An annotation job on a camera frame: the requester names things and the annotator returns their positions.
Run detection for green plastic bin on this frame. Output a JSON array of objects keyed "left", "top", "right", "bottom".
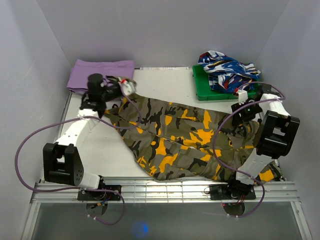
[{"left": 192, "top": 65, "right": 258, "bottom": 101}]

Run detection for camouflage cargo trousers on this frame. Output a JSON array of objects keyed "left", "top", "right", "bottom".
[{"left": 103, "top": 94, "right": 283, "bottom": 183}]

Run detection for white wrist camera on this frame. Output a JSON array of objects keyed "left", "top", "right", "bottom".
[
  {"left": 236, "top": 89, "right": 248, "bottom": 105},
  {"left": 118, "top": 78, "right": 137, "bottom": 97}
]

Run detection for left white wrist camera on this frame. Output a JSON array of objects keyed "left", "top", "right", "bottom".
[{"left": 118, "top": 78, "right": 137, "bottom": 97}]

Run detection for folded purple trousers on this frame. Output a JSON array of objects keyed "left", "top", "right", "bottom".
[{"left": 66, "top": 59, "right": 135, "bottom": 94}]

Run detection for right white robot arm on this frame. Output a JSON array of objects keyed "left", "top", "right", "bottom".
[{"left": 225, "top": 84, "right": 300, "bottom": 199}]

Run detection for aluminium front rail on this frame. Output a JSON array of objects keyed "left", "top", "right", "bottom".
[{"left": 31, "top": 177, "right": 300, "bottom": 204}]

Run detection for blue white patterned garment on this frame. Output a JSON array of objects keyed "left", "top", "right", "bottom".
[{"left": 198, "top": 50, "right": 261, "bottom": 94}]

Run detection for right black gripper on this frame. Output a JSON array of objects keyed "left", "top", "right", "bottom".
[{"left": 230, "top": 100, "right": 263, "bottom": 126}]

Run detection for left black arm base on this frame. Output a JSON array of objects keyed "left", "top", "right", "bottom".
[{"left": 77, "top": 185, "right": 122, "bottom": 202}]

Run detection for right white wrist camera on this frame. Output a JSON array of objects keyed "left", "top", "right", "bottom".
[{"left": 236, "top": 89, "right": 248, "bottom": 105}]

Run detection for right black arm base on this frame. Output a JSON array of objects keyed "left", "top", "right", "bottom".
[{"left": 209, "top": 184, "right": 256, "bottom": 200}]

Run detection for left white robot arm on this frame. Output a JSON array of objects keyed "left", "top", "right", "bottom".
[{"left": 43, "top": 73, "right": 122, "bottom": 200}]

